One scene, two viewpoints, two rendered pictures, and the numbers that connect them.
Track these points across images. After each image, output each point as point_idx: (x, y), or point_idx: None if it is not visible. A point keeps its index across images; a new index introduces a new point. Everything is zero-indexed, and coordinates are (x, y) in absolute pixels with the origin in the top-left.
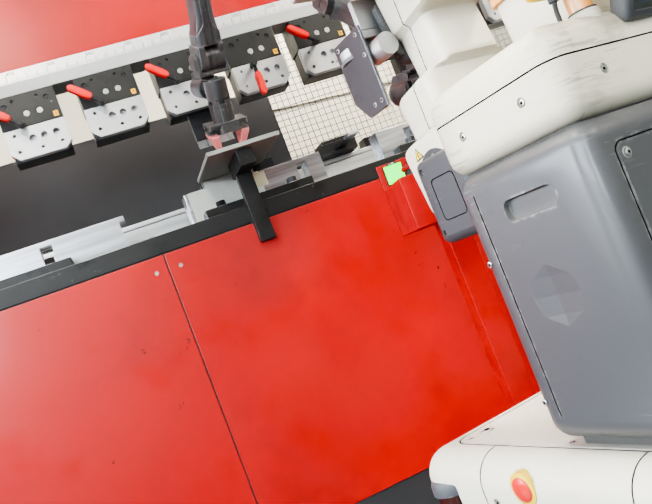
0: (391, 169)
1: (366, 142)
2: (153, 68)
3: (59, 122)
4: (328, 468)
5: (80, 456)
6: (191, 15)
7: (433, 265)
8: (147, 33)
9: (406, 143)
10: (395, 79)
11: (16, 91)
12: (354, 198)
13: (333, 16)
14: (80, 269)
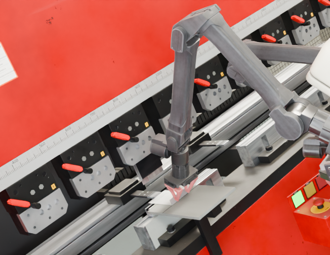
0: (296, 197)
1: (195, 122)
2: (120, 135)
3: (57, 194)
4: None
5: None
6: (177, 112)
7: (300, 242)
8: (104, 102)
9: (271, 154)
10: (307, 141)
11: (22, 175)
12: (257, 209)
13: (245, 83)
14: None
